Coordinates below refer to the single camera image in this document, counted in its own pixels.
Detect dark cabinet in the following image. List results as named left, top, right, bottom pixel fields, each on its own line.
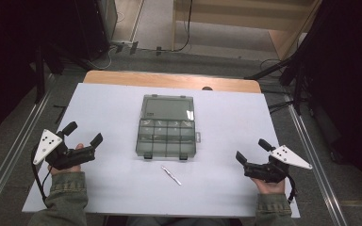
left=74, top=0, right=119, bottom=61

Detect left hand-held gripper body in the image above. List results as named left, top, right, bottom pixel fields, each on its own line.
left=32, top=128, right=96, bottom=170

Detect white table mat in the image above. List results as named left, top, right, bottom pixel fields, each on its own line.
left=22, top=82, right=302, bottom=218

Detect person's right hand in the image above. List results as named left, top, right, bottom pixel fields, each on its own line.
left=251, top=177, right=287, bottom=196

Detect black tripod stand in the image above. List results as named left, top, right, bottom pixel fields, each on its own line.
left=244, top=53, right=315, bottom=117

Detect black hanging cable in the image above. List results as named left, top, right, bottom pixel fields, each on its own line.
left=172, top=0, right=193, bottom=53

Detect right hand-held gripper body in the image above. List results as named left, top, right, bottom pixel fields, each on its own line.
left=243, top=144, right=314, bottom=184

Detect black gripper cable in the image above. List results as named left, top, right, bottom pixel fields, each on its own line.
left=287, top=174, right=298, bottom=203
left=30, top=145, right=52, bottom=202

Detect light wooden furniture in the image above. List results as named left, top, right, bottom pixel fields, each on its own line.
left=171, top=0, right=323, bottom=61

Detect black metal stand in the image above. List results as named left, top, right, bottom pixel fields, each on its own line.
left=32, top=41, right=93, bottom=105

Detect white floor cable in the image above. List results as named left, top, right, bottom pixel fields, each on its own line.
left=87, top=46, right=113, bottom=71

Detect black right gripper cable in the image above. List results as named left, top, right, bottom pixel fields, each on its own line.
left=287, top=174, right=298, bottom=203

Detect wooden table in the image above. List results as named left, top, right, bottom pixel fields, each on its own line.
left=82, top=70, right=262, bottom=94

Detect metal floor rail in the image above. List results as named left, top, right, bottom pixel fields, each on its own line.
left=0, top=89, right=53, bottom=215
left=283, top=93, right=349, bottom=226

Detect person's left hand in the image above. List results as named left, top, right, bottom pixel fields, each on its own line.
left=48, top=143, right=85, bottom=176

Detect small white stick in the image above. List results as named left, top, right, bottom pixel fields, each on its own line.
left=160, top=165, right=183, bottom=186

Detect grey transparent compartment box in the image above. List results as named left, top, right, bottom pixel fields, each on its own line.
left=135, top=93, right=203, bottom=161

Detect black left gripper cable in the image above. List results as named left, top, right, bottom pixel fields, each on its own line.
left=30, top=145, right=52, bottom=202

